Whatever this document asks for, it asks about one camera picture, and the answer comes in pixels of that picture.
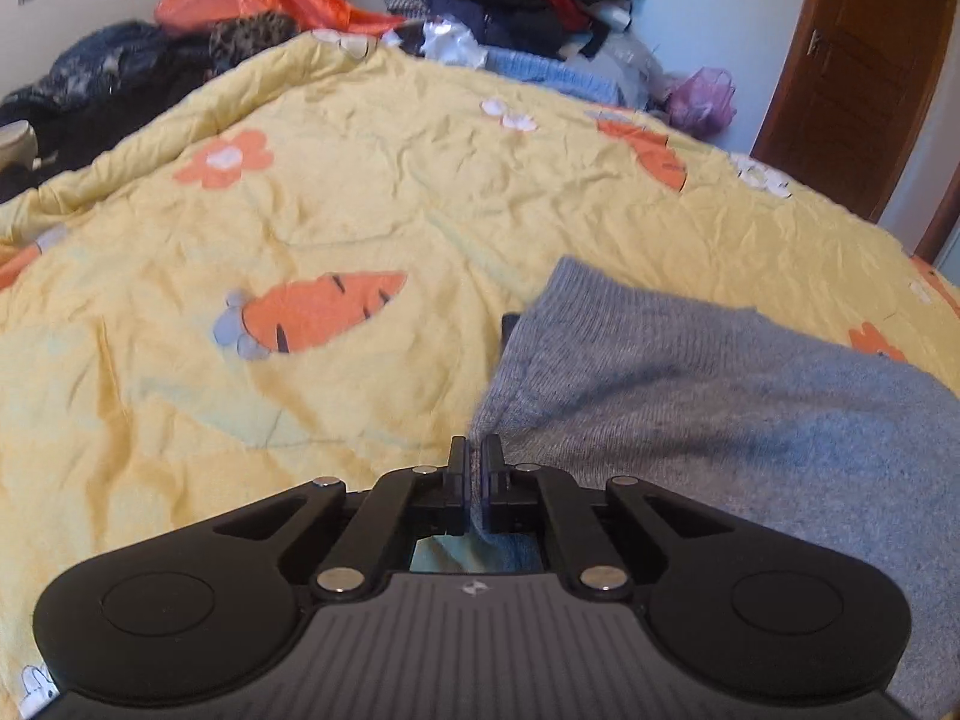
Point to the dark patterned clothes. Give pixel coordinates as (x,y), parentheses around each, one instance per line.
(112,82)

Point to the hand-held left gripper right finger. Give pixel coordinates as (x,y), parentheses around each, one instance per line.
(491,480)

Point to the leopard print cloth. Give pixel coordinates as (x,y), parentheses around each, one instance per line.
(247,37)

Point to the white crumpled cloth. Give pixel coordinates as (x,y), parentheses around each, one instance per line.
(450,45)

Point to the yellow carrot print quilt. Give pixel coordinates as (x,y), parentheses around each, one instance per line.
(150,427)

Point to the grey sweater with navy sleeves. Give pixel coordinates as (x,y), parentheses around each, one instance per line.
(712,405)

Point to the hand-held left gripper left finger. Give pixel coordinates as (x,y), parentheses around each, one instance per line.
(459,480)

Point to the light blue knitted cloth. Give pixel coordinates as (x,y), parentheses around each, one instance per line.
(540,71)

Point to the pink plastic bag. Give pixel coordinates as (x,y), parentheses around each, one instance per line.
(701,97)

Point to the brown wooden door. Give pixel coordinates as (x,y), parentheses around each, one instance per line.
(862,52)

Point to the navy dark garment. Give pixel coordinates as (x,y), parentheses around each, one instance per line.
(495,7)

